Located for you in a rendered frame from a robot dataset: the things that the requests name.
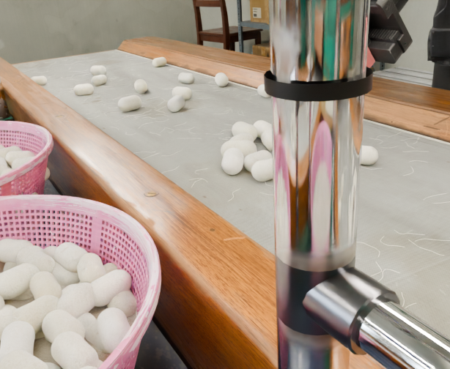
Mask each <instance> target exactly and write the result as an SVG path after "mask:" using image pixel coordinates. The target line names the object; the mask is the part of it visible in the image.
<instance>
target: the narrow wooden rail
mask: <svg viewBox="0 0 450 369"><path fill-rule="evenodd" d="M0 79H1V84H2V86H3V90H4V95H5V98H6V101H7V106H8V109H9V112H10V114H11V115H12V117H13V118H14V119H15V122H26V123H30V124H36V125H39V126H41V127H44V128H45V129H46V130H48V131H49V133H50V134H51V135H52V137H53V141H54V147H53V150H52V151H51V153H50V154H49V156H48V163H47V168H48V169H49V171H50V176H49V178H48V179H49V180H50V182H51V183H52V185H53V186H54V187H55V188H56V190H57V191H58V193H59V194H60V195H64V196H71V197H76V198H85V199H89V200H92V201H97V202H100V203H103V204H107V205H109V206H112V207H114V208H117V209H119V210H121V211H123V212H124V213H126V214H128V215H130V216H131V217H132V218H134V219H135V220H137V221H138V222H139V223H140V224H141V225H142V226H143V227H144V228H145V230H146V231H147V232H148V233H149V235H150V236H151V238H152V240H153V242H154V243H155V246H156V248H157V251H158V255H159V260H160V265H161V292H160V295H159V299H158V304H157V307H156V309H155V312H154V315H153V317H152V321H153V322H154V323H155V325H156V326H157V328H158V329H159V330H160V331H161V333H162V334H163V336H164V337H165V339H167V341H168V342H169V344H170V345H171V347H172V348H173V349H174V350H175V352H176V353H177V355H178V356H179V358H180V359H181V360H182V361H183V363H184V364H185V366H186V367H187V369H278V354H277V324H276V266H275V256H274V255H273V254H272V253H271V252H270V251H268V250H266V249H265V248H264V247H263V246H261V245H260V244H258V243H257V242H255V241H254V240H253V239H252V238H250V237H249V236H247V235H246V234H244V233H243V232H242V231H241V230H239V229H238V228H236V227H235V226H233V225H232V224H231V223H229V222H228V221H227V220H225V219H223V218H222V217H221V216H220V215H218V214H217V213H215V212H214V211H213V210H212V209H210V208H209V207H207V206H206V205H204V204H203V203H202V202H201V201H199V200H198V199H196V198H194V197H193V196H192V195H191V194H190V193H188V192H186V191H185V190H184V189H182V188H181V187H180V186H178V185H177V184H175V183H174V182H173V181H172V180H170V179H169V178H167V177H166V176H164V175H163V174H162V173H161V172H159V171H157V170H156V169H155V168H153V167H152V166H151V165H149V164H148V163H146V162H145V161H143V160H142V159H141V158H140V157H138V156H137V155H135V154H134V153H132V151H130V150H129V149H127V148H126V147H124V146H123V145H122V144H120V143H119V142H118V141H116V140H114V139H113V138H112V137H111V136H110V135H108V134H106V133H105V132H103V131H102V130H101V129H100V128H98V127H97V126H95V125H94V124H93V123H91V122H90V121H89V120H87V119H85V118H84V117H83V116H82V115H81V114H79V113H77V112H76V111H74V110H73V109H72V108H71V107H69V106H68V105H66V104H65V103H63V102H62V101H61V100H60V99H58V98H57V97H55V96H54V95H52V93H50V92H48V91H47V90H46V89H44V88H43V87H41V86H40V85H39V84H38V83H36V82H34V81H33V80H32V79H31V78H29V77H28V76H26V75H25V74H23V73H22V72H21V71H20V70H18V69H17V68H15V67H13V66H12V65H11V64H10V63H9V62H7V61H5V60H4V59H3V58H2V57H0ZM349 369H385V368H384V367H382V366H381V365H380V364H378V363H377V362H376V361H374V360H373V359H372V358H371V357H370V356H369V355H367V354H366V355H356V354H353V353H352V352H350V365H349Z"/></svg>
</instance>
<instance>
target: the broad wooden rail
mask: <svg viewBox="0 0 450 369"><path fill-rule="evenodd" d="M117 50H118V51H123V52H126V53H131V54H134V55H137V56H141V57H144V58H147V59H152V60H153V59H156V58H160V57H164V58H165V59H166V63H167V64H170V65H173V66H176V67H181V68H183V69H187V70H191V71H194V72H199V73H201V74H205V75H209V76H213V77H215V76H216V74H218V73H220V72H222V73H224V74H225V75H226V76H227V78H228V79H229V81H231V82H233V83H238V84H241V85H244V86H249V87H251V88H255V89H258V87H259V86H260V85H262V84H264V74H265V73H266V72H267V71H268V70H270V58H268V57H264V56H257V55H252V54H248V53H241V52H237V51H229V50H224V49H220V48H213V47H208V46H204V45H197V44H192V43H188V42H180V41H176V40H169V39H164V38H160V37H153V36H151V37H141V38H135V39H129V40H124V41H122V43H121V45H120V46H119V47H118V49H117ZM364 119H366V120H369V121H372V122H377V123H380V124H384V125H388V126H390V127H395V128H398V129H401V130H406V131H408V132H412V133H416V134H419V135H424V136H426V137H430V138H434V139H438V140H440V141H445V142H448V143H450V91H449V90H445V89H437V88H433V87H428V86H421V85H417V84H412V83H405V82H401V81H393V80H389V79H385V78H377V77H373V81H372V90H371V91H370V92H368V93H367V94H365V98H364Z"/></svg>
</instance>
